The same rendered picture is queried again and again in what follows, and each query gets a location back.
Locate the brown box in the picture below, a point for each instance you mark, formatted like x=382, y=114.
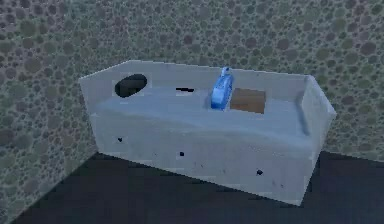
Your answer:
x=248, y=100

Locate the small black flat object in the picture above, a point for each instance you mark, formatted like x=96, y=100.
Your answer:
x=185, y=89

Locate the blue bottle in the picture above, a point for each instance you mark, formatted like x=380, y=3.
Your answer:
x=222, y=89

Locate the white chest of drawers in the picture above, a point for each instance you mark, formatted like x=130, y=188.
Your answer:
x=206, y=150

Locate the black oval object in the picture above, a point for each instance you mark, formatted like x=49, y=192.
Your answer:
x=130, y=85

